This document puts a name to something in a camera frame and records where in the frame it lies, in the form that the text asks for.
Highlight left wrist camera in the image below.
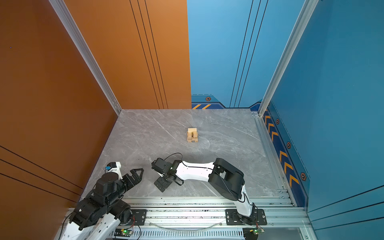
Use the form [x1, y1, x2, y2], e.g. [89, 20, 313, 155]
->
[105, 162, 122, 180]

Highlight left green circuit board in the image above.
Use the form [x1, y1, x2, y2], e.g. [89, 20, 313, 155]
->
[113, 228, 134, 238]

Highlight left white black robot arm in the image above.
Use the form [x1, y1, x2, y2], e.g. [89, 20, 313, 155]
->
[59, 165, 144, 240]

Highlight left aluminium corner post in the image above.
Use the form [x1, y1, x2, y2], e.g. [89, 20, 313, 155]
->
[49, 0, 122, 116]

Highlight right green circuit board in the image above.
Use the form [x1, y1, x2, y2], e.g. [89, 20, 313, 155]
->
[242, 228, 265, 240]

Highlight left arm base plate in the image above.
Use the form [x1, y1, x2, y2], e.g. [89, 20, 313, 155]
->
[120, 209, 147, 226]

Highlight aluminium corner post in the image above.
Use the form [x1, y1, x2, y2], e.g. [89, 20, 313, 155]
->
[258, 0, 319, 117]
[49, 0, 122, 116]

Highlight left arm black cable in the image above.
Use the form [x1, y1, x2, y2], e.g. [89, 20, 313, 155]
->
[58, 220, 73, 240]

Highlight aluminium rail frame front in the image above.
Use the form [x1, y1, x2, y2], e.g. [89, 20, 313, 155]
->
[123, 193, 317, 240]

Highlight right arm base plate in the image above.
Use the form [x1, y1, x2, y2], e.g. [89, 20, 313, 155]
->
[225, 209, 268, 226]

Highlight green circuit board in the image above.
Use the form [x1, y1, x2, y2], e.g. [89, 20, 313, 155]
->
[113, 228, 134, 238]
[242, 228, 265, 240]

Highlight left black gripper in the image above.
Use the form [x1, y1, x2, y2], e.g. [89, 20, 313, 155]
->
[106, 167, 145, 209]

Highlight right aluminium corner post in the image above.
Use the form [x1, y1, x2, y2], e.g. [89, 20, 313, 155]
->
[258, 0, 319, 117]

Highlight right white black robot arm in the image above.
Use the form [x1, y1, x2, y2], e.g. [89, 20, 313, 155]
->
[152, 158, 257, 225]

